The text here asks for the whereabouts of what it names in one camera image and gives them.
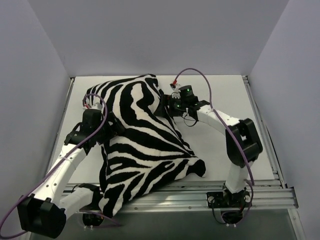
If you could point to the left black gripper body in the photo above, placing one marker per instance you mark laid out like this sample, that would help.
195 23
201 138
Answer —
113 127

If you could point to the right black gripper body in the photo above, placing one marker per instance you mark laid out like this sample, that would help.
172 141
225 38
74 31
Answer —
162 105

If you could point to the zebra and grey pillowcase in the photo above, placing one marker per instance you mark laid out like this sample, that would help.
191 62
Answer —
150 154

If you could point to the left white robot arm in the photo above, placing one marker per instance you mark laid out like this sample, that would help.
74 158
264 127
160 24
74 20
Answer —
45 211

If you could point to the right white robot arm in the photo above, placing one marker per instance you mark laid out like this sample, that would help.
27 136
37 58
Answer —
243 144

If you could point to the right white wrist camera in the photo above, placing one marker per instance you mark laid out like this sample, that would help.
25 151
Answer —
175 90

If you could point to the left side aluminium rail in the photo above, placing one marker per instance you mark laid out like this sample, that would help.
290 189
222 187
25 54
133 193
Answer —
70 88

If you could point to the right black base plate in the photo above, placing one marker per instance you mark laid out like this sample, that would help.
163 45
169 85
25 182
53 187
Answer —
226 199

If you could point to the aluminium front rail frame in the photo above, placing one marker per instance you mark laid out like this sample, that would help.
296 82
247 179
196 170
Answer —
180 212

